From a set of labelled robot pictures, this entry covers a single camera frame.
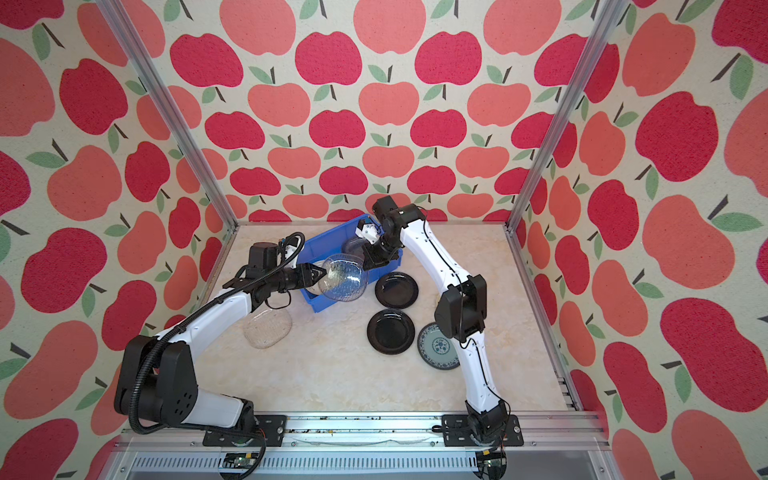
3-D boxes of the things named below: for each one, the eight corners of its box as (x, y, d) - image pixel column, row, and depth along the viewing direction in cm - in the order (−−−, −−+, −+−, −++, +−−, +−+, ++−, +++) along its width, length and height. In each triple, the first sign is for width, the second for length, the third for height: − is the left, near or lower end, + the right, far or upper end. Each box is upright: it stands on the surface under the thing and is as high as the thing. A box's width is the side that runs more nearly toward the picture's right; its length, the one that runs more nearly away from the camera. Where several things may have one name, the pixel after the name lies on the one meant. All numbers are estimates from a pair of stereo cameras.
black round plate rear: (375, 310, 98) (375, 304, 96) (376, 277, 107) (375, 271, 104) (418, 310, 99) (419, 304, 96) (415, 277, 107) (416, 271, 104)
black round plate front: (367, 354, 89) (366, 349, 86) (368, 315, 97) (368, 309, 94) (415, 354, 89) (416, 349, 86) (412, 315, 97) (413, 309, 94)
